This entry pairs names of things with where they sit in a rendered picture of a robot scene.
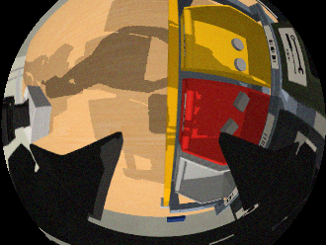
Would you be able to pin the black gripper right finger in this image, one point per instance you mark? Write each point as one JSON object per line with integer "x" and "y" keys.
{"x": 253, "y": 167}

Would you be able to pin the yellow long thin bar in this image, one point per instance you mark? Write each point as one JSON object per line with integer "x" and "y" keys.
{"x": 172, "y": 93}

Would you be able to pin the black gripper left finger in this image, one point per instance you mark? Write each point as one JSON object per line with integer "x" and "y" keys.
{"x": 86, "y": 173}

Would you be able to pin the red open bin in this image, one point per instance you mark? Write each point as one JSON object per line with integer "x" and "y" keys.
{"x": 212, "y": 102}

